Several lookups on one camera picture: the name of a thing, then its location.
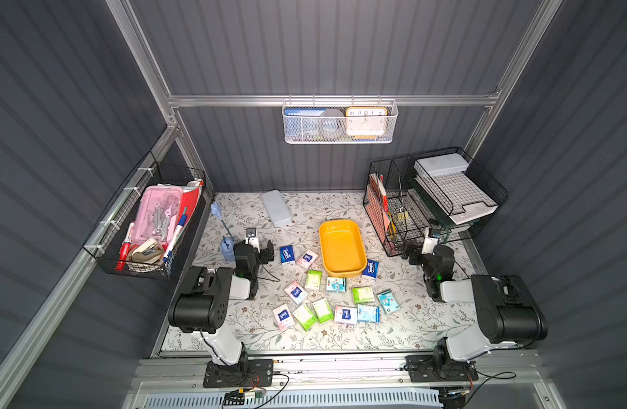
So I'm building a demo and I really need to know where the dark blue tissue pack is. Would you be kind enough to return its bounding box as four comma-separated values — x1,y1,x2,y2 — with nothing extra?
279,245,296,265
361,260,379,281

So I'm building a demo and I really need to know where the pink tissue pack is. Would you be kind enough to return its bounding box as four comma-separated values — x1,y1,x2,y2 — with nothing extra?
284,281,308,305
272,304,295,332
334,306,358,325
297,251,318,269

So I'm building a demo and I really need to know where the green tissue pack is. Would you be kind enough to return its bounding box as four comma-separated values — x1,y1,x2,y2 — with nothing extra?
293,304,318,332
313,298,334,324
305,270,323,291
352,286,375,304

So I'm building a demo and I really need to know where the teal cartoon tissue pack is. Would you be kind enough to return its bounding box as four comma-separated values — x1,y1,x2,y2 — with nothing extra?
326,277,347,292

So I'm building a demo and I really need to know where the yellow storage box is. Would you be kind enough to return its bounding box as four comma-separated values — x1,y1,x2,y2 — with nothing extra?
318,219,367,278

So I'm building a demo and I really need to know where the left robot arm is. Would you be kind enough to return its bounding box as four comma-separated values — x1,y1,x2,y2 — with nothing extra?
168,242,262,372

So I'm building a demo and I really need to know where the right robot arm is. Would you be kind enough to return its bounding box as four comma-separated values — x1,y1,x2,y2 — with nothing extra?
402,244,549,373

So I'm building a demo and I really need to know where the blue box in basket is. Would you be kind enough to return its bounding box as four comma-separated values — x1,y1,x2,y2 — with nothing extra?
283,107,325,144

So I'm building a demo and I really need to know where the blue brush holder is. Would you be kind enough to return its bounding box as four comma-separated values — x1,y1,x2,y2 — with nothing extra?
211,202,235,262

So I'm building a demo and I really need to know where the white plastic case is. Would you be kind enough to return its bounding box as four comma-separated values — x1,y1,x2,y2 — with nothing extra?
262,189,292,228

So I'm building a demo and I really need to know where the white paper stack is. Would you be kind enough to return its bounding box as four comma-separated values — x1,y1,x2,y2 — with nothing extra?
414,153,498,225

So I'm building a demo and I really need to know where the light blue tissue pack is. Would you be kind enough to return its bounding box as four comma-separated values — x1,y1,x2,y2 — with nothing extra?
357,304,381,324

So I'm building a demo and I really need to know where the pink pencil case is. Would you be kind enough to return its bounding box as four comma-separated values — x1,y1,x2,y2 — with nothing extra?
132,185,183,246

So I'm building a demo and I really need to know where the red marker pen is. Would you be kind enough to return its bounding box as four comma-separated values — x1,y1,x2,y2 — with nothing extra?
115,222,135,271

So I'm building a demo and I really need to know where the grey tape roll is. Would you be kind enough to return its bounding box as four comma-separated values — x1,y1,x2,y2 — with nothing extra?
318,108,346,140

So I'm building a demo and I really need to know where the yellow alarm clock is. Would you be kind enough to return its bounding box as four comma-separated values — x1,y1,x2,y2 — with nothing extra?
345,107,388,139

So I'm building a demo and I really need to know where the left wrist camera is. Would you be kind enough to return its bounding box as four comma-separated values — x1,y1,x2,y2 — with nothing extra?
245,228,260,249

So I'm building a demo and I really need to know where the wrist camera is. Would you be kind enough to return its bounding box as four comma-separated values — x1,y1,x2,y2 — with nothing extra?
245,228,260,249
421,228,441,254

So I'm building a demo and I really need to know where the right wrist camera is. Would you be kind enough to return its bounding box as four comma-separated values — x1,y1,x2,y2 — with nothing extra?
421,228,441,254

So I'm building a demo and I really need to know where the black wire desk organizer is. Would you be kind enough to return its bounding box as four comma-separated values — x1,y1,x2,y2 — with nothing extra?
363,147,509,257

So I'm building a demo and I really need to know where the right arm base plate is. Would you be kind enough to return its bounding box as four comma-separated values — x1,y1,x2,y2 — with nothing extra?
404,354,480,383

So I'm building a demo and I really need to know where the black wire side basket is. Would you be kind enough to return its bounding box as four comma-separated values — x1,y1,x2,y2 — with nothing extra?
84,156,207,281

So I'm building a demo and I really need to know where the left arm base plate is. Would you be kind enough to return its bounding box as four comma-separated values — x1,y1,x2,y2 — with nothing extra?
203,359,274,389

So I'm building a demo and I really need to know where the white wire wall basket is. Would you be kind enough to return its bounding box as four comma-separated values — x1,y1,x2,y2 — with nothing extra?
282,97,400,145

